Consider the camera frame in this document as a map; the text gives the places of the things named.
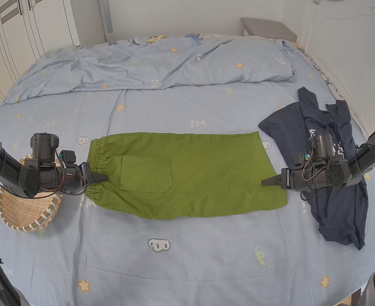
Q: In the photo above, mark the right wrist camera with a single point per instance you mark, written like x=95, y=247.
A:
x=297, y=159

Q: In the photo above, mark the green shorts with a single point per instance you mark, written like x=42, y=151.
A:
x=206, y=177

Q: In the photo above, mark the round woven basket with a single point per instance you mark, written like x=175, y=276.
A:
x=24, y=212

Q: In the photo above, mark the pale blue quilt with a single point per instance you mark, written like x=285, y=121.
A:
x=142, y=65

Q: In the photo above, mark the dark blue printed T-shirt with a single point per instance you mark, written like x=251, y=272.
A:
x=340, y=215

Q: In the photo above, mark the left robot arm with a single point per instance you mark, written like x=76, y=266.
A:
x=8, y=167

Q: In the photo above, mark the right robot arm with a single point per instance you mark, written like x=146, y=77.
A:
x=366, y=161

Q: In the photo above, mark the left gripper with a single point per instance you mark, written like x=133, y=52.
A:
x=79, y=180

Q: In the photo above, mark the grey bedside table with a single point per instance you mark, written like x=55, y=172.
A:
x=264, y=27

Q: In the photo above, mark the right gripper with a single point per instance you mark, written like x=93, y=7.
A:
x=294, y=180

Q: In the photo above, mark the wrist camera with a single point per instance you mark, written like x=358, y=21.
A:
x=297, y=159
x=68, y=156

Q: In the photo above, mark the white wardrobe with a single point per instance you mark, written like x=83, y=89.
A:
x=31, y=27

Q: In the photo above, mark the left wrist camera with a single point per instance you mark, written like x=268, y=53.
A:
x=68, y=156

